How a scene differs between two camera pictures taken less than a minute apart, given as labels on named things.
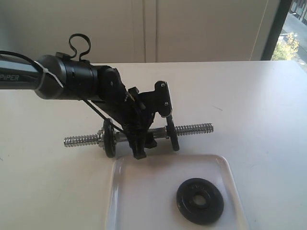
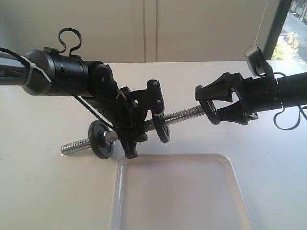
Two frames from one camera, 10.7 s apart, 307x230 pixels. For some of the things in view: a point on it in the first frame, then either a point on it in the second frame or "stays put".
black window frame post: (280, 16) stays put
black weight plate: (200, 201) → (211, 111)
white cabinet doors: (131, 31) stays put
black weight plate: (171, 133) → (161, 128)
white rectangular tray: (143, 192) stays put
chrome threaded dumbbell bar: (159, 133) → (111, 136)
